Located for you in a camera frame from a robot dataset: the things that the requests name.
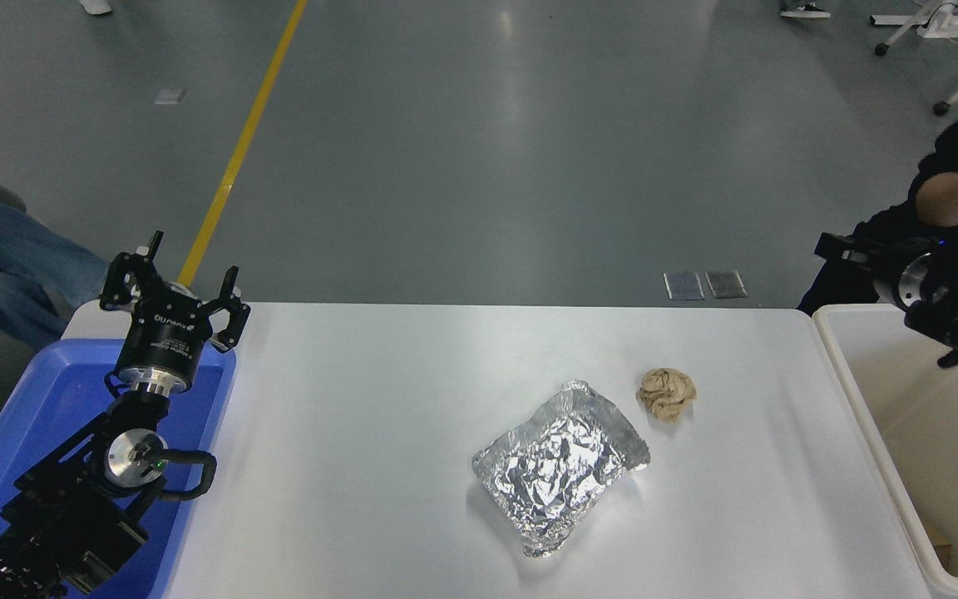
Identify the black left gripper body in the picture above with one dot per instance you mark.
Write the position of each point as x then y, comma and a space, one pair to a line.
165, 345

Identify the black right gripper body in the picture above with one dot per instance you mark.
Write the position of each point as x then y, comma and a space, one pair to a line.
888, 274

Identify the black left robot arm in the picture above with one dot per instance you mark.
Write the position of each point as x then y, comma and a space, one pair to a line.
71, 516

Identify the person's right forearm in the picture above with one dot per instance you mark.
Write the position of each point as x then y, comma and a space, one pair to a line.
949, 200

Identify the metal floor plate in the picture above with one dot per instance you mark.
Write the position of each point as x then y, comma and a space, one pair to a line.
726, 284
684, 285

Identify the blue plastic tray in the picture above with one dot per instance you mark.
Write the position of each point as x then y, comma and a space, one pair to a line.
38, 399

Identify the large pale bin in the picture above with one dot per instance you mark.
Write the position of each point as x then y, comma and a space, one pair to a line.
895, 416

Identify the crumpled tan paper ball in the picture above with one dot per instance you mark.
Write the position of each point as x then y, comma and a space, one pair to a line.
667, 394

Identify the white wheeled chair base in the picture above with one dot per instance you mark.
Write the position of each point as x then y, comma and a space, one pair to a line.
945, 27

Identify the crumpled foil tray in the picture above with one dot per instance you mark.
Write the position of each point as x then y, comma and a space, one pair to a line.
558, 467

